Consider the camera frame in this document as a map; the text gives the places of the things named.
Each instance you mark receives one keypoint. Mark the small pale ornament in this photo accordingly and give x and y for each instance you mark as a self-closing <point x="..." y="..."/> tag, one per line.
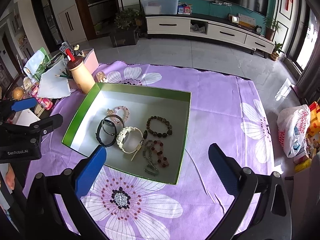
<point x="101" y="77"/>

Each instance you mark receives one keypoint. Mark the grey curtain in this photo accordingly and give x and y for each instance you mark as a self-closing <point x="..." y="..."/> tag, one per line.
<point x="310" y="77"/>

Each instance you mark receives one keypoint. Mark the grey remote control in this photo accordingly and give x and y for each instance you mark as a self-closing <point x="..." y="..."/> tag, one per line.
<point x="64" y="47"/>

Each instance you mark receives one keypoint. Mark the beige bottle with brown cap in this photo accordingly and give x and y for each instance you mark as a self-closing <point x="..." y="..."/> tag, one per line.
<point x="80" y="77"/>

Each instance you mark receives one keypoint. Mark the clear plastic storage box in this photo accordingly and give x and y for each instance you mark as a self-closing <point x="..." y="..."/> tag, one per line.
<point x="160" y="7"/>

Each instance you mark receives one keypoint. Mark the white tv cabinet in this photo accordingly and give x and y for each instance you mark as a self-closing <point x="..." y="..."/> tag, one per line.
<point x="175" y="26"/>

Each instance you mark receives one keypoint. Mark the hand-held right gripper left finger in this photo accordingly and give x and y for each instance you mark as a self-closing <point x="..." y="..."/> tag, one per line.
<point x="91" y="172"/>

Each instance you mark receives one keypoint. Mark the black wrist band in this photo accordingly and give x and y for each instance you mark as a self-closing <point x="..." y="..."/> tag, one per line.
<point x="98" y="135"/>

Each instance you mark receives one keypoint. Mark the purple floral tablecloth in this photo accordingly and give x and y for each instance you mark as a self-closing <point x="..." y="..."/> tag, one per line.
<point x="212" y="105"/>

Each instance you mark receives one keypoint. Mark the white paper sheets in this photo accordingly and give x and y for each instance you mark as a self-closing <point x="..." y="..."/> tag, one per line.
<point x="53" y="85"/>

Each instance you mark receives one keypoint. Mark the brown bangle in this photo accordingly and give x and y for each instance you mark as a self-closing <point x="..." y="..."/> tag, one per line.
<point x="112" y="115"/>

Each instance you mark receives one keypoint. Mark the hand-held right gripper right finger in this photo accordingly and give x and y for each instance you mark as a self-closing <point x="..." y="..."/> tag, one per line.
<point x="223" y="170"/>

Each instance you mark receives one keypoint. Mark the white cabinet doors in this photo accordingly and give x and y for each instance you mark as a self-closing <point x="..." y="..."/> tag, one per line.
<point x="72" y="25"/>

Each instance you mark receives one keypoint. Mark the white power strip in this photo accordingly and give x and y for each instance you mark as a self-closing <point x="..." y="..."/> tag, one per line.
<point x="215" y="2"/>

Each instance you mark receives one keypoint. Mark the pink pen holder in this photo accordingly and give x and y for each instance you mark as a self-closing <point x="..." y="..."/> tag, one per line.
<point x="90" y="60"/>

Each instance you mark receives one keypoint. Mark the green and white bag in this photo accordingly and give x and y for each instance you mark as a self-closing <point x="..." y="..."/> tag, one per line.
<point x="35" y="62"/>

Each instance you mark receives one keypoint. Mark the yellow and white desk item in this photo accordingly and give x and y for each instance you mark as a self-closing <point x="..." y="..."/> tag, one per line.
<point x="243" y="20"/>

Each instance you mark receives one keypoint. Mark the white and red plastic bag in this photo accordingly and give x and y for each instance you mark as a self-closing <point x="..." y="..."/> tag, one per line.
<point x="292" y="127"/>

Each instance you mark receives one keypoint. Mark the dark plant stand with plants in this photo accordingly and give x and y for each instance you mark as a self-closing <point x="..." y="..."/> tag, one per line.
<point x="125" y="33"/>

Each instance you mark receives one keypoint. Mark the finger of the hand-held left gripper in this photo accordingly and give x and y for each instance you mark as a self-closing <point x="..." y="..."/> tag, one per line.
<point x="23" y="104"/>
<point x="37" y="127"/>

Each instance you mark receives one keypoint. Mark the white wrist watch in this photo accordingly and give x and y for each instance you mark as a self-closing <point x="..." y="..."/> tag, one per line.
<point x="122" y="135"/>

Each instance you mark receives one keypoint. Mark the small black oval item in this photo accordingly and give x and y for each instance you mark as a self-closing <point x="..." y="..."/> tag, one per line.
<point x="144" y="134"/>

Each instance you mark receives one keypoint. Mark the yellow cardboard boxes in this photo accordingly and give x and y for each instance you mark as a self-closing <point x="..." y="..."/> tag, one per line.
<point x="315" y="120"/>

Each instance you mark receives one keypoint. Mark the person's left hand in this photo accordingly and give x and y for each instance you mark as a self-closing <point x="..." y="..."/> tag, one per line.
<point x="10" y="180"/>

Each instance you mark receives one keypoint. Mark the green cardboard box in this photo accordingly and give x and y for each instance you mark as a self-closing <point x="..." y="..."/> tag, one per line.
<point x="140" y="100"/>

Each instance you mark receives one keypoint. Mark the small table clock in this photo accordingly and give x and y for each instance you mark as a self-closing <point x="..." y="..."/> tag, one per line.
<point x="258" y="29"/>

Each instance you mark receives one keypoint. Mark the potted plant in brown pot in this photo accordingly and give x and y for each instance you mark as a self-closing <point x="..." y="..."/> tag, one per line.
<point x="271" y="28"/>

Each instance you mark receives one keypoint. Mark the brown round fruit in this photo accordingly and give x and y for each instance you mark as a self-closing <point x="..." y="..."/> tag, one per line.
<point x="18" y="93"/>

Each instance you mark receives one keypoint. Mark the small potted plant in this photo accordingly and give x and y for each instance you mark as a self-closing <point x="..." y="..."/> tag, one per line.
<point x="276" y="52"/>

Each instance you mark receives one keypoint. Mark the white flat box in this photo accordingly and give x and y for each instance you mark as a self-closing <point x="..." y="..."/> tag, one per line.
<point x="26" y="117"/>

